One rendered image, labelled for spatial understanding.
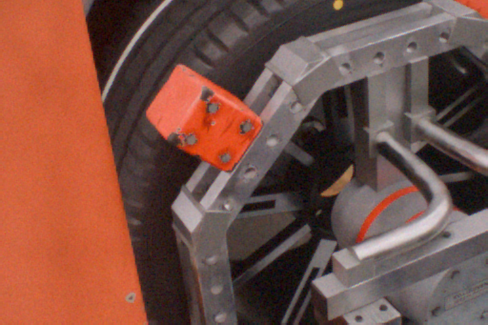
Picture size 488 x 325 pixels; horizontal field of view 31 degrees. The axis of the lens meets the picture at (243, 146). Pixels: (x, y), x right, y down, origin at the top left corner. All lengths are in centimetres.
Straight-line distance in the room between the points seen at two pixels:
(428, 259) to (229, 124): 25
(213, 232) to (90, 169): 47
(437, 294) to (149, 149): 36
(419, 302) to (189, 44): 39
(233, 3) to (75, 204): 54
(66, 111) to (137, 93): 56
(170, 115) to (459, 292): 38
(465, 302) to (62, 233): 61
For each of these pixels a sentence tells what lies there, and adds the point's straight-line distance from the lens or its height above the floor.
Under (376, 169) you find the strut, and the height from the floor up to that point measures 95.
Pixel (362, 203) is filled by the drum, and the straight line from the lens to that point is 109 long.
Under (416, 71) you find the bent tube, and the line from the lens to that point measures 103.
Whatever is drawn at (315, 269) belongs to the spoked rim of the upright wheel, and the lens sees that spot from 125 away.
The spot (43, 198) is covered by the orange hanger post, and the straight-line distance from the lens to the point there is 52.
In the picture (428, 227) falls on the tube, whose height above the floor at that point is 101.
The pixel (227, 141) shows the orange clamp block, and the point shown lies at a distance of 93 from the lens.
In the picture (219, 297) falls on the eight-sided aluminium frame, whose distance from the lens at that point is 104.
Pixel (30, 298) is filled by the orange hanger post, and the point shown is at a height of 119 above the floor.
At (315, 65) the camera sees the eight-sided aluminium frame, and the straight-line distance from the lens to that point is 95.
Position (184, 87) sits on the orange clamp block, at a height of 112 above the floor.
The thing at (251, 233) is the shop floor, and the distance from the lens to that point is 257.
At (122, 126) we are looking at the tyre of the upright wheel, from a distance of 107.
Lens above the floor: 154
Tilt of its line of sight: 31 degrees down
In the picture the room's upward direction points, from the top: 7 degrees counter-clockwise
